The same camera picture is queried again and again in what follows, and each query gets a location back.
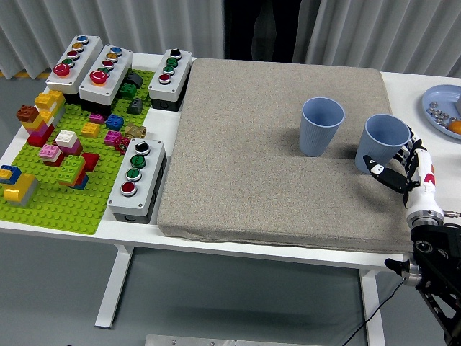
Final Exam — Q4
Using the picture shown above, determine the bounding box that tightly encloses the green orange blue brick stack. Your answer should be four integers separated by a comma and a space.
55, 154, 89, 191

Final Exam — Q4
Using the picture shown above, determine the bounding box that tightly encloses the dark green brick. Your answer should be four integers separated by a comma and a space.
119, 81, 138, 100

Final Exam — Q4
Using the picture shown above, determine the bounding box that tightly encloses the four-button control box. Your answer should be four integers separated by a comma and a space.
147, 48, 193, 112
107, 138, 169, 225

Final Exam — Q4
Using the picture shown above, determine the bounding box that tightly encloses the person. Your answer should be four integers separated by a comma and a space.
225, 0, 302, 62

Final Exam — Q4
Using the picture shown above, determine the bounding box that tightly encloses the yellow white grey brick stack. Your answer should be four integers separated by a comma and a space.
34, 89, 67, 125

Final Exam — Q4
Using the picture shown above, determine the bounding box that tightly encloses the dark grey sloped brick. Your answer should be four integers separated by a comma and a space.
126, 71, 144, 89

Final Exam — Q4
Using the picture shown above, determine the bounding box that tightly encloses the white pink brick stack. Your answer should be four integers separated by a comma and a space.
55, 130, 84, 156

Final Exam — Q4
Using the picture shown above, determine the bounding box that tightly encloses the blue yellow grey brick stack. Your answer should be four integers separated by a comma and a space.
0, 164, 40, 208

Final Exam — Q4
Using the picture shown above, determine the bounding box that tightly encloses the brown yellow red brick stack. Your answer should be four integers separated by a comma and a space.
15, 105, 55, 148

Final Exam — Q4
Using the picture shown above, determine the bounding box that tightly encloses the black floor cable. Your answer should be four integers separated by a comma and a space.
341, 281, 404, 346

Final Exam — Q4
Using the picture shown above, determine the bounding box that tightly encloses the five-button control box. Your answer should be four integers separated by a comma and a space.
78, 44, 133, 115
45, 35, 104, 105

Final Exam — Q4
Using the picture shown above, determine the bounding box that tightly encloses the pink red brick stack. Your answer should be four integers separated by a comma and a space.
38, 143, 65, 168

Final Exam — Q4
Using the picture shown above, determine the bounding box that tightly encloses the blue ribbed cup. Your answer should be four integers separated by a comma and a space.
298, 97, 346, 157
354, 113, 411, 175

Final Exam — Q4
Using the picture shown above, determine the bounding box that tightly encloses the grey-brown fabric mat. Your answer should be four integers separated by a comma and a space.
157, 58, 414, 254

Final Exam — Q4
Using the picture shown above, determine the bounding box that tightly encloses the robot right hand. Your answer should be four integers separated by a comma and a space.
362, 124, 443, 218

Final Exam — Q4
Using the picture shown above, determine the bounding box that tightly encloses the white pleated curtain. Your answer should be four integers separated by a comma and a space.
0, 0, 461, 79

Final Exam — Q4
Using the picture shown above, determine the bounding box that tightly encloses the green studded baseplate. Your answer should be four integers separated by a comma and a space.
0, 68, 156, 236

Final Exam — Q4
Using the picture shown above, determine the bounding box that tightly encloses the blue plate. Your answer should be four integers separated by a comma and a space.
421, 84, 461, 141

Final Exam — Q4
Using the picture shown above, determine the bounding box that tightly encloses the white table leg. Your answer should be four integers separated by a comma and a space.
94, 244, 135, 329
358, 268, 386, 346

